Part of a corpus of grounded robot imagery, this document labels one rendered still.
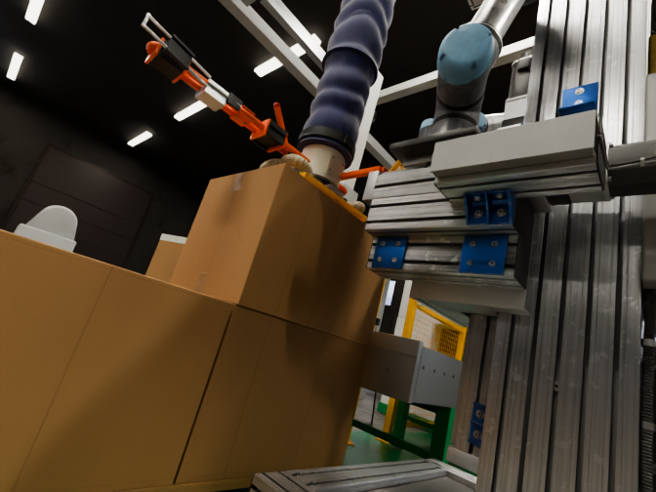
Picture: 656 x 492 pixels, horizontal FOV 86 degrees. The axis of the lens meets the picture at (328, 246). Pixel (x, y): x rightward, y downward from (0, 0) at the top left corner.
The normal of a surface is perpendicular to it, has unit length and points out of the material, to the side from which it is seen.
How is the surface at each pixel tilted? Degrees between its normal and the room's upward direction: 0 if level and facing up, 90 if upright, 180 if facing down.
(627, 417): 90
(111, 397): 90
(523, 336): 90
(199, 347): 90
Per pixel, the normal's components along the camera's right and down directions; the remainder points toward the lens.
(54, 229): 0.69, -0.02
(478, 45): -0.32, -0.22
